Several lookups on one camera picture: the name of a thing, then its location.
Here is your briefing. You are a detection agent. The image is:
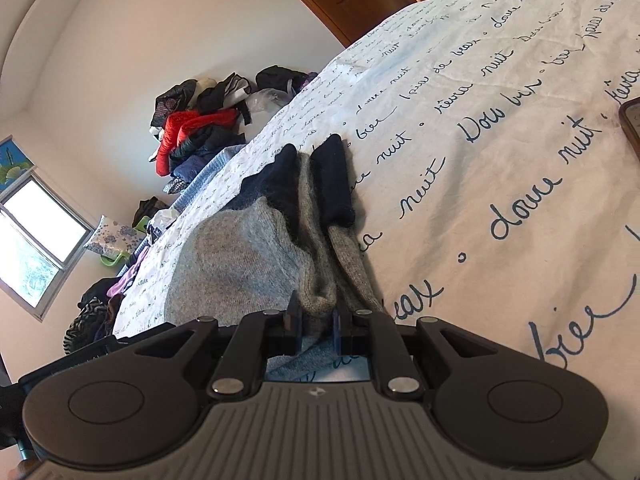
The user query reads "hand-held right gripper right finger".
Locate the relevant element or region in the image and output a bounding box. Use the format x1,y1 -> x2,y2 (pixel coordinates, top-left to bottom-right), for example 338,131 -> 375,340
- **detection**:
331,308 -> 507,402

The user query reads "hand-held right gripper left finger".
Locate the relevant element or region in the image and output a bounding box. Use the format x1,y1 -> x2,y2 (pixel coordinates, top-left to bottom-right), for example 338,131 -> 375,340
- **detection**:
115,290 -> 305,401

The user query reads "pink garment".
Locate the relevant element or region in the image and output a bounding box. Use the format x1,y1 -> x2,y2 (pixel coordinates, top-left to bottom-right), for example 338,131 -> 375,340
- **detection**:
106,259 -> 143,297

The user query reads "white script-print bed sheet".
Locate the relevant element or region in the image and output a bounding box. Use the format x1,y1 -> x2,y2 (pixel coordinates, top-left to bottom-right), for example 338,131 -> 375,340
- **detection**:
112,0 -> 640,411

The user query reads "grey sweater with navy sleeves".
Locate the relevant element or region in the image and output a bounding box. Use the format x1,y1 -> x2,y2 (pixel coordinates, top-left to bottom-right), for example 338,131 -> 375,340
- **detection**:
164,135 -> 387,382

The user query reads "clear plastic bag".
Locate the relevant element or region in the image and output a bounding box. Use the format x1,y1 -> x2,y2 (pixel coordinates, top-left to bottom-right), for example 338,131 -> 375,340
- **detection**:
247,87 -> 292,114

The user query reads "sliding window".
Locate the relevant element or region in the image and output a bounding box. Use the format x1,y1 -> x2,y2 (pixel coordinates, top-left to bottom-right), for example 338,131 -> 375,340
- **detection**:
0,169 -> 97,322

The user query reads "pile of dark clothes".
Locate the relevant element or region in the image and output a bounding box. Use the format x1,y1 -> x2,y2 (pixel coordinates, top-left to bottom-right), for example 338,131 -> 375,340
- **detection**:
147,64 -> 319,196

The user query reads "blue lotus flower blind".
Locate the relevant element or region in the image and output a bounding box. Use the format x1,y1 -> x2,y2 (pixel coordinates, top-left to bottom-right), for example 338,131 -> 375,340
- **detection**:
0,135 -> 37,194

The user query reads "pile of striped clothes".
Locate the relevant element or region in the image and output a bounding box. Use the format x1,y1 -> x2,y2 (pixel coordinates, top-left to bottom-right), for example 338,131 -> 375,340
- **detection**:
62,247 -> 151,357

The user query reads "floral pillow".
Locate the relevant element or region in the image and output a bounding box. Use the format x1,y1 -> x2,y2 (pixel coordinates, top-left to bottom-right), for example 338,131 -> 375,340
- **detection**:
85,214 -> 142,257

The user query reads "light blue knitted blanket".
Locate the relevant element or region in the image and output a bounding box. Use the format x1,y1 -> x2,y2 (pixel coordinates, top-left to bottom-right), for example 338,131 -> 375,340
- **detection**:
174,144 -> 247,212

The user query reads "dark garment on basket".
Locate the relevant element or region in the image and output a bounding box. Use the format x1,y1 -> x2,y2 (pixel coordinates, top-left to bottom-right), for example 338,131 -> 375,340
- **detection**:
132,196 -> 172,229

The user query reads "black smartphone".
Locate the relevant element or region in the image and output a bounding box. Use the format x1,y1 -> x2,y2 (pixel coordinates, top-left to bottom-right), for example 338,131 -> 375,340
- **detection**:
617,97 -> 640,154

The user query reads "white printed garment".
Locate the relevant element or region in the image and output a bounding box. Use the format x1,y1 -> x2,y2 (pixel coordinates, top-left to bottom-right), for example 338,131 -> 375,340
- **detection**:
146,209 -> 182,242

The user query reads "green plastic basket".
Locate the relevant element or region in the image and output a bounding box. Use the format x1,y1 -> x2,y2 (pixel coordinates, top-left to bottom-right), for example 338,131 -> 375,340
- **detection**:
99,215 -> 152,269

